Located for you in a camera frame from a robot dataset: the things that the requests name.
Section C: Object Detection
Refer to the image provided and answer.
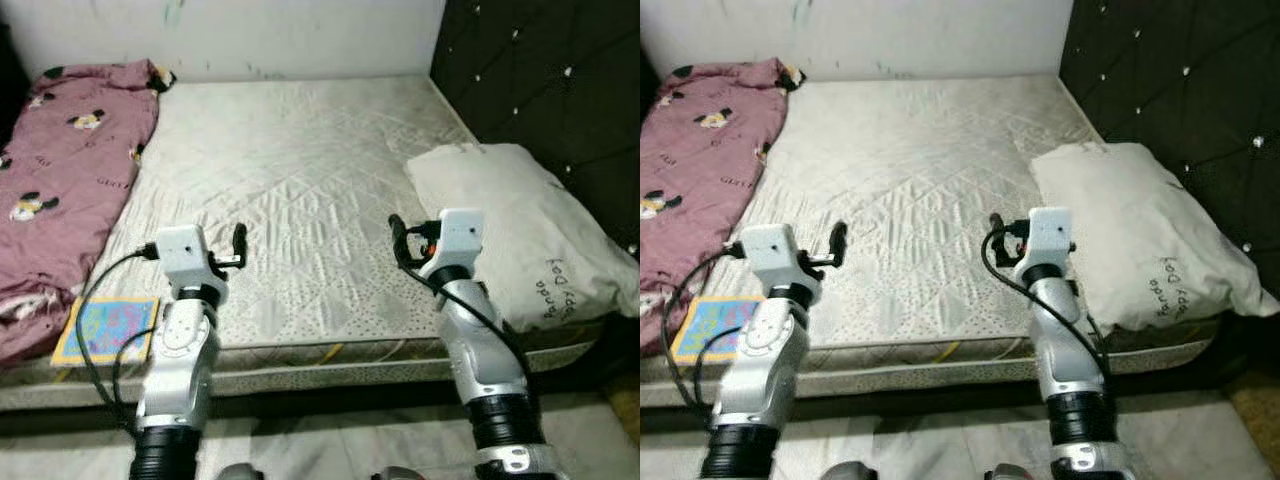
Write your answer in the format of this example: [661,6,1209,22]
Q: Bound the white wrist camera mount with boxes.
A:
[155,225,216,291]
[1020,207,1076,276]
[743,224,806,291]
[425,208,486,281]

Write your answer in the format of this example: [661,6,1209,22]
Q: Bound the white printed pillow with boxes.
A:
[1030,142,1280,333]
[405,143,641,333]

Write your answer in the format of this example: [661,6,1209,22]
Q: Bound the brown floor mat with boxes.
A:
[605,375,641,446]
[1225,370,1280,471]

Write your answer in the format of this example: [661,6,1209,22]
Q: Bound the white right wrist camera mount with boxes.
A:
[425,208,486,281]
[1020,207,1076,276]

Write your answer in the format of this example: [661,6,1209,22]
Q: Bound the dark tufted headboard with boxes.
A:
[1058,0,1280,261]
[430,0,641,251]

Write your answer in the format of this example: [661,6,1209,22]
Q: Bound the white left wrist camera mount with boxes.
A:
[743,224,806,291]
[155,225,216,291]

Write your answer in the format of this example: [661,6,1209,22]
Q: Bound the pink cartoon print blanket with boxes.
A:
[0,58,176,369]
[640,57,806,356]

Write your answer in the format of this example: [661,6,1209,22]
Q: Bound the colourful picture book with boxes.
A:
[668,296,766,366]
[50,296,161,366]

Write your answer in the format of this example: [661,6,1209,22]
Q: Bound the white quilted mattress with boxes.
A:
[0,75,611,411]
[640,75,1226,406]

